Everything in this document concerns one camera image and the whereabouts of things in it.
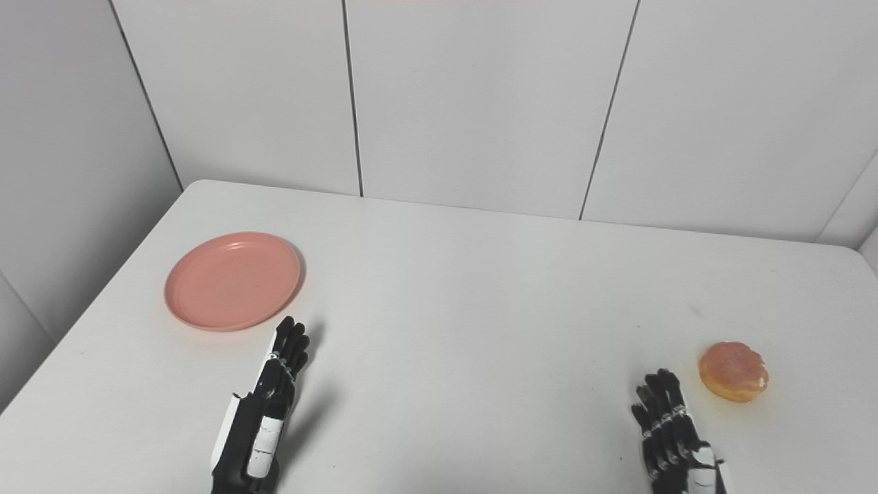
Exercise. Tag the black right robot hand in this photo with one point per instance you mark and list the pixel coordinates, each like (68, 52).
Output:
(669, 439)

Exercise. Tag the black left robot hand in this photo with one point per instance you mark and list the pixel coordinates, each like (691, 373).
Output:
(243, 439)

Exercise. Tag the glazed cream puff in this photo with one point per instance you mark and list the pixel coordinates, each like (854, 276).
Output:
(733, 371)

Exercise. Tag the pink round plate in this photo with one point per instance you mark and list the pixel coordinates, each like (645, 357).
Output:
(232, 282)

